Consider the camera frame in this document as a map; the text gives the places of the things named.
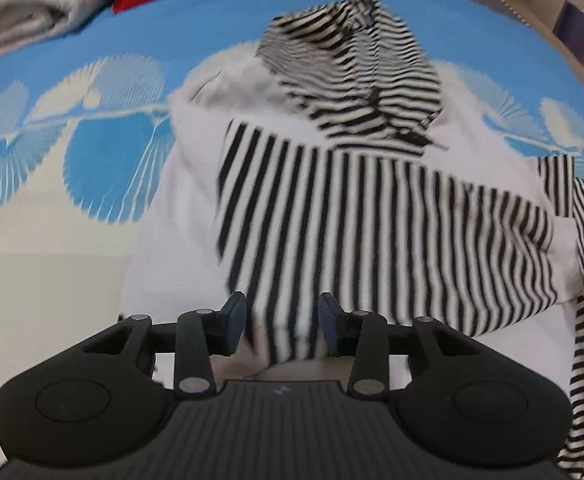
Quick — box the blue white patterned bedsheet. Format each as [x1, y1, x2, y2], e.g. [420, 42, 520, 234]
[0, 0, 584, 385]

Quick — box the purple box by wall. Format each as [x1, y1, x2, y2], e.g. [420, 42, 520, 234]
[553, 0, 584, 65]

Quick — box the black white striped hoodie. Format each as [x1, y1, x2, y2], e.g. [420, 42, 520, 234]
[122, 0, 584, 479]

